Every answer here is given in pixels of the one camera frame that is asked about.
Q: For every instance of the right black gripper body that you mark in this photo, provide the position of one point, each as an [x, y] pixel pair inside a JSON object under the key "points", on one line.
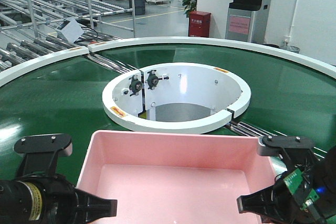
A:
{"points": [[321, 177]]}

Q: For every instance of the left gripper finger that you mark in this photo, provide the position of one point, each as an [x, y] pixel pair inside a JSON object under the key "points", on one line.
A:
{"points": [[89, 208], [40, 153]]}

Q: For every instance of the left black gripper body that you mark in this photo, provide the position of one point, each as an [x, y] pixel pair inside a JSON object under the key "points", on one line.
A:
{"points": [[38, 199]]}

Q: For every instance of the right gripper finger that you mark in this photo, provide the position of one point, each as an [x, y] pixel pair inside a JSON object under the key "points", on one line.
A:
{"points": [[262, 203], [288, 146]]}

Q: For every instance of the pink plastic bin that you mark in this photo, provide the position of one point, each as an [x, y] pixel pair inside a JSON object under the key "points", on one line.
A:
{"points": [[174, 178]]}

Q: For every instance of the green circuit board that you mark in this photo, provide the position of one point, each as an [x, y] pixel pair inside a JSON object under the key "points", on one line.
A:
{"points": [[302, 192]]}

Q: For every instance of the green conveyor belt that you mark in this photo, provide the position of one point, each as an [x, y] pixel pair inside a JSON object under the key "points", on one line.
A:
{"points": [[65, 97]]}

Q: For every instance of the steel transfer rollers right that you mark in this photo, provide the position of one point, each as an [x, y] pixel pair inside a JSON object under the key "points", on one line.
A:
{"points": [[246, 129]]}

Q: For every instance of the white outer conveyor rim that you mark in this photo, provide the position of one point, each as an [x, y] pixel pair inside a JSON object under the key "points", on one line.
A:
{"points": [[21, 69]]}

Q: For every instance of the white control box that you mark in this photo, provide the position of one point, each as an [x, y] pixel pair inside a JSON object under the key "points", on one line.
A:
{"points": [[70, 30]]}

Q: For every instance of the metal roller flow rack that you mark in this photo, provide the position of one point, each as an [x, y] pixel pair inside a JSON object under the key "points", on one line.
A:
{"points": [[32, 25]]}

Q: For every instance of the grey and black water dispenser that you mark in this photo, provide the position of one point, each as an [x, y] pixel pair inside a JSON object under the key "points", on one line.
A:
{"points": [[241, 19]]}

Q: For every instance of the red fire extinguisher cabinet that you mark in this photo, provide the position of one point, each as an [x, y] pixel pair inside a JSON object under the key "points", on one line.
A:
{"points": [[199, 23]]}

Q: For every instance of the dark plastic crate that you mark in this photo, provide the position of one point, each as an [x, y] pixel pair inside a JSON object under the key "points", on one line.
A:
{"points": [[139, 7]]}

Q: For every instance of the wire mesh waste basket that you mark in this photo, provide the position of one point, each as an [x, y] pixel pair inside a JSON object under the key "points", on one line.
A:
{"points": [[290, 48]]}

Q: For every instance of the left black bearing mount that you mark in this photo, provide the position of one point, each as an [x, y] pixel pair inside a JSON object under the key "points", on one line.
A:
{"points": [[135, 86]]}

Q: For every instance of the black bearing mount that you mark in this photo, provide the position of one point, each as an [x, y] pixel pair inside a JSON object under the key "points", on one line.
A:
{"points": [[152, 80], [135, 86]]}

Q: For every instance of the right black bearing mount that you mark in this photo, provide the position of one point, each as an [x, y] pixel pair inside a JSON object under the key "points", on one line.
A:
{"points": [[152, 80]]}

